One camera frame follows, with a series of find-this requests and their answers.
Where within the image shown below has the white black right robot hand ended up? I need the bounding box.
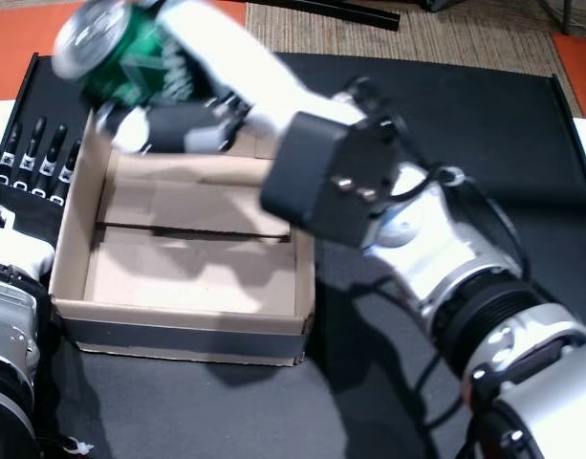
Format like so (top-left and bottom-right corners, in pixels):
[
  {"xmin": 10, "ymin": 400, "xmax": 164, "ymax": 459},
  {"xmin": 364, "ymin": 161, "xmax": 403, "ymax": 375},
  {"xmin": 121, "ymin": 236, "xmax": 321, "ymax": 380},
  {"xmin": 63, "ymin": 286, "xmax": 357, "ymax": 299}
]
[{"xmin": 94, "ymin": 0, "xmax": 366, "ymax": 155}]

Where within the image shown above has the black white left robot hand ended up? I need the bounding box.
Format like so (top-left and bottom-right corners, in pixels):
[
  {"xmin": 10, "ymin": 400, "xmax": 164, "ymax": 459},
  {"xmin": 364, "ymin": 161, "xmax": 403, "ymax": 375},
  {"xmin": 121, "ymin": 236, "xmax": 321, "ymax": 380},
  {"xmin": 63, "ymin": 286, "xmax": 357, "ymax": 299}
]
[{"xmin": 0, "ymin": 117, "xmax": 83, "ymax": 284}]

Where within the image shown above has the green drink can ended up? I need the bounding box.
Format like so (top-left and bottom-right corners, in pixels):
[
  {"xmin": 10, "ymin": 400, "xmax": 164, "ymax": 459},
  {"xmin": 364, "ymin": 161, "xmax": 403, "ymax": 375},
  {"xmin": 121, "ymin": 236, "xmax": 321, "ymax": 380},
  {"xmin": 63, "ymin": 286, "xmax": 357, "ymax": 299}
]
[{"xmin": 51, "ymin": 0, "xmax": 199, "ymax": 107}]

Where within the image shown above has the brown cardboard paper box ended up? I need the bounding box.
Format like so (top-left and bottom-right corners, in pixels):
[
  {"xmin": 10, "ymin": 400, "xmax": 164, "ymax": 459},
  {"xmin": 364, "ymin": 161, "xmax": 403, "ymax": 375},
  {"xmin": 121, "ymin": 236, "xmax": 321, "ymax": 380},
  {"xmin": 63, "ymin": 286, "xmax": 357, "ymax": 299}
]
[{"xmin": 48, "ymin": 107, "xmax": 317, "ymax": 368}]

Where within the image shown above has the black stand base bar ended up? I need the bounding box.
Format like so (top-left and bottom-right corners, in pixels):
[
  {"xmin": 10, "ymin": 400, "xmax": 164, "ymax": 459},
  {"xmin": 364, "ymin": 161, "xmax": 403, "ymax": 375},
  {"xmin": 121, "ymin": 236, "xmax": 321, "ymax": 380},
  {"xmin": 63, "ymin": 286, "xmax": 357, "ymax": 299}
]
[{"xmin": 247, "ymin": 0, "xmax": 402, "ymax": 33}]

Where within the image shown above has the beige woven rug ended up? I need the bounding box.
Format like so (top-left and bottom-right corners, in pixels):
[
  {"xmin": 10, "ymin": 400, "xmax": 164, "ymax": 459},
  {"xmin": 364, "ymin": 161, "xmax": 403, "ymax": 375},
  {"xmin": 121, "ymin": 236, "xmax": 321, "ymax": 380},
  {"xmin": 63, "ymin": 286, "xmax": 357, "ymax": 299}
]
[{"xmin": 244, "ymin": 0, "xmax": 585, "ymax": 119}]

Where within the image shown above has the black table mat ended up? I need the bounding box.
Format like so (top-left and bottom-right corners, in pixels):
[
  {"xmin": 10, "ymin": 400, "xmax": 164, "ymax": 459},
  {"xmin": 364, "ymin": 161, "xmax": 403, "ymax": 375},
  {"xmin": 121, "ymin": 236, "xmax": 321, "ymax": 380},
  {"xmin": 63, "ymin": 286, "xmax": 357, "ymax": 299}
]
[{"xmin": 0, "ymin": 51, "xmax": 586, "ymax": 459}]

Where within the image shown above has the white zip tie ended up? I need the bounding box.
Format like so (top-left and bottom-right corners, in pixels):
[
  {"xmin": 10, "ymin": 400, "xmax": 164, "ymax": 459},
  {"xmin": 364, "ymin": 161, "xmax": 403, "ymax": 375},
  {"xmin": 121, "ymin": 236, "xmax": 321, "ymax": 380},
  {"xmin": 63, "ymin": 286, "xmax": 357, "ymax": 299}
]
[{"xmin": 61, "ymin": 435, "xmax": 96, "ymax": 458}]

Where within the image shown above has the black stand leg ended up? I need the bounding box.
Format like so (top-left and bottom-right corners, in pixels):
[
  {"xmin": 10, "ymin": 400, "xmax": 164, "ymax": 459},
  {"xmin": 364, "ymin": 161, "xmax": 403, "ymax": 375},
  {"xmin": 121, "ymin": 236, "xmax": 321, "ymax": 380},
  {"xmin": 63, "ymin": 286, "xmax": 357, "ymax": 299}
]
[{"xmin": 539, "ymin": 0, "xmax": 575, "ymax": 35}]

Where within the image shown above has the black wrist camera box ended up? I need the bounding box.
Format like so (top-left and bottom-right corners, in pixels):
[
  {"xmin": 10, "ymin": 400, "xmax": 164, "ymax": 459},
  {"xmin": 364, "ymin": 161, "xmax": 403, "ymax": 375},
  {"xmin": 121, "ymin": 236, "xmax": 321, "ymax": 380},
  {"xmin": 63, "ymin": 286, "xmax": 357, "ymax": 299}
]
[{"xmin": 259, "ymin": 110, "xmax": 409, "ymax": 249}]

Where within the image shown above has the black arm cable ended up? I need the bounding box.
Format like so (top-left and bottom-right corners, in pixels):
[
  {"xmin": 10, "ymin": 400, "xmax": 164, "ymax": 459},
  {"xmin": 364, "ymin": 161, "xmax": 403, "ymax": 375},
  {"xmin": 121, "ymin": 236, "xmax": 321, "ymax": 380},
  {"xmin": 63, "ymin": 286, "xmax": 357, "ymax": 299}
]
[{"xmin": 402, "ymin": 351, "xmax": 473, "ymax": 431}]

